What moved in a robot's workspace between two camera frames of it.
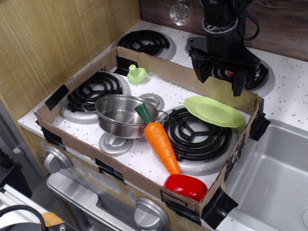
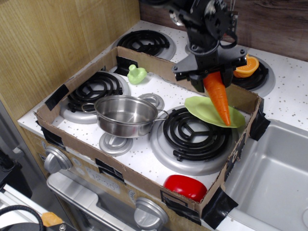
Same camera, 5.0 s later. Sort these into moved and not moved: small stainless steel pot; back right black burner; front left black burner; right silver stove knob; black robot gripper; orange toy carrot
Moved: orange toy carrot; black robot gripper
Not moved: right silver stove knob; front left black burner; back right black burner; small stainless steel pot
